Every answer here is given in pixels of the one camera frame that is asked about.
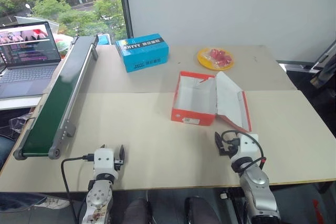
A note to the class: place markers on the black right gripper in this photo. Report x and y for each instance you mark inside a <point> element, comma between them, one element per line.
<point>228,148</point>

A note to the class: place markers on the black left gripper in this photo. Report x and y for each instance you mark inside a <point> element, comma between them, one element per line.
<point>119,163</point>

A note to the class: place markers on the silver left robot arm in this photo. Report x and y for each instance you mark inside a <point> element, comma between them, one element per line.
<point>98,197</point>

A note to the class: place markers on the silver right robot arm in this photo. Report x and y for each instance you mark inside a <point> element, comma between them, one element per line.
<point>257,187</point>

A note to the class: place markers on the red shoe box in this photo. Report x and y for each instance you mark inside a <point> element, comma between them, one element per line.
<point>194,98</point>

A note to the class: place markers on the blue cardboard box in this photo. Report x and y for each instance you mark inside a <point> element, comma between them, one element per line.
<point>143,54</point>

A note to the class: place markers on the dark rounded shape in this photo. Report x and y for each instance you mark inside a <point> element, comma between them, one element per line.
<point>137,212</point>
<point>200,211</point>

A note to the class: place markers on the yellow round plate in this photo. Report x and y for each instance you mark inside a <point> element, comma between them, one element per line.
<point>203,61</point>

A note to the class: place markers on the red items in clear bag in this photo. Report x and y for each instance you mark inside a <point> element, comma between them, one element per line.
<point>219,56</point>

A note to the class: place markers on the clear crumpled plastic bag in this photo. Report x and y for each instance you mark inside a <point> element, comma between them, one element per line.
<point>19,125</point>

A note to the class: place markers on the white side table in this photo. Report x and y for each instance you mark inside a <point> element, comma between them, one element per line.
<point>15,103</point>

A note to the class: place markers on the blue plastic container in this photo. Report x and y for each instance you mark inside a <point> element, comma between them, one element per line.
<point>104,39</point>

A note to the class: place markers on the grey open laptop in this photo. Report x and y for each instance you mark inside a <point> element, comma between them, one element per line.
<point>26,74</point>

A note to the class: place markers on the bag of colourful fruit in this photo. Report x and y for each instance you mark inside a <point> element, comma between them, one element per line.
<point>63,45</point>

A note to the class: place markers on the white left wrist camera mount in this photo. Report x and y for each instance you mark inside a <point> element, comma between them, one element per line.
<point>103,161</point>

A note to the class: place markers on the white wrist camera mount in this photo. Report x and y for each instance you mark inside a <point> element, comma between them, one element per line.
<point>103,161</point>
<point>248,146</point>

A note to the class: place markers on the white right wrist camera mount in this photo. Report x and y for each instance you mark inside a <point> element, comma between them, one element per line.
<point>248,146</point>

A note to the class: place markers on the green conveyor belt grey frame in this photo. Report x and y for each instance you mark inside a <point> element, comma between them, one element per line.
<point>44,119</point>

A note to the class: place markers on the grey metal frame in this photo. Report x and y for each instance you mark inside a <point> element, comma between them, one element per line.
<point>312,64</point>

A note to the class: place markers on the black window frame post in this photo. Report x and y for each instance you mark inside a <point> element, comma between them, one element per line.
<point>124,6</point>

